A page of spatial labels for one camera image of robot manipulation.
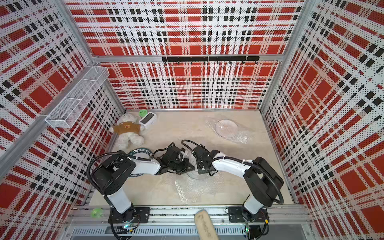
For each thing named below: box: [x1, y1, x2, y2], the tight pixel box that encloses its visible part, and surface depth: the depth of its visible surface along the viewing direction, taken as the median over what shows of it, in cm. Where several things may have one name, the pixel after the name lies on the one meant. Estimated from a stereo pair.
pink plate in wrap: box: [214, 119, 239, 138], surface depth 110 cm
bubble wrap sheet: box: [175, 173, 226, 202], surface depth 83 cm
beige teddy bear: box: [109, 113, 146, 149], surface depth 103 cm
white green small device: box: [139, 112, 157, 128], surface depth 113 cm
